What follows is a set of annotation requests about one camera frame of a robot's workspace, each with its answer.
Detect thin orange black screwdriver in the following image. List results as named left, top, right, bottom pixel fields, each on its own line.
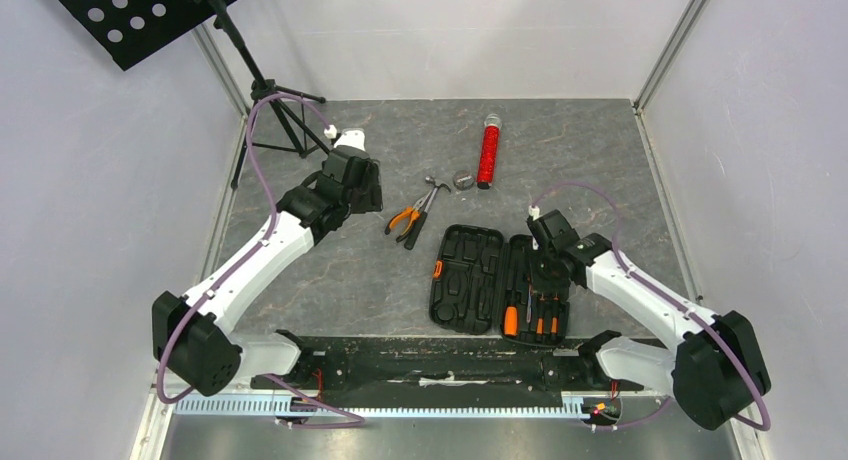
left=535, top=297, right=544, bottom=338

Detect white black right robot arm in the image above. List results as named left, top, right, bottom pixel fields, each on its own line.
left=526, top=206, right=772, bottom=430

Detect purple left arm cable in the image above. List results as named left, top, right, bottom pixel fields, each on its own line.
left=154, top=92, right=367, bottom=430

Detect black music stand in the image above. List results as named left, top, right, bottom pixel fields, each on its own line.
left=38, top=0, right=367, bottom=192

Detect small orange black screwdriver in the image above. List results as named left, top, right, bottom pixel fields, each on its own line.
left=525, top=282, right=534, bottom=329

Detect steel claw hammer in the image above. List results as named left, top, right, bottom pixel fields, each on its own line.
left=403, top=176, right=451, bottom=250

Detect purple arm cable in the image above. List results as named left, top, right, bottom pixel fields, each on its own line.
left=154, top=92, right=367, bottom=430
left=529, top=181, right=773, bottom=433

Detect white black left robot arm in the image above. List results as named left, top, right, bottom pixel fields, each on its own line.
left=152, top=128, right=383, bottom=403

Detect orange handle pliers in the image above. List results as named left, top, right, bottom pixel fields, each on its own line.
left=384, top=193, right=430, bottom=242

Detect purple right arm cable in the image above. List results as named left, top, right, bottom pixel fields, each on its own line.
left=529, top=181, right=773, bottom=433

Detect large orange handle screwdriver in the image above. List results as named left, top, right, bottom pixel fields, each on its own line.
left=502, top=287, right=521, bottom=337

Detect black plastic tool case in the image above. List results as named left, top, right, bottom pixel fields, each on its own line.
left=429, top=224, right=570, bottom=349

